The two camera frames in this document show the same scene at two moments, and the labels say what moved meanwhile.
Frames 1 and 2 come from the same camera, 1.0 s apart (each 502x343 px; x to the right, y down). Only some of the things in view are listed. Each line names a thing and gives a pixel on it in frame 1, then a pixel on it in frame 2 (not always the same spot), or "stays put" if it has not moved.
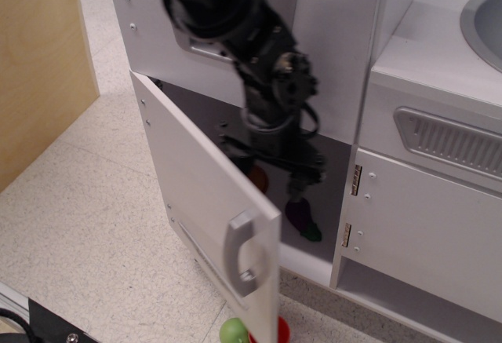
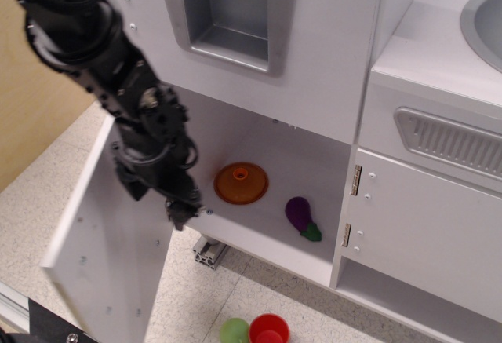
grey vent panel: [461, 144] stays put
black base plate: [49, 328] stays put
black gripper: [284, 136] -> [161, 157]
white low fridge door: [229, 227] -> [109, 255]
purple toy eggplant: [298, 211] stays put
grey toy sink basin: [481, 23] stays put
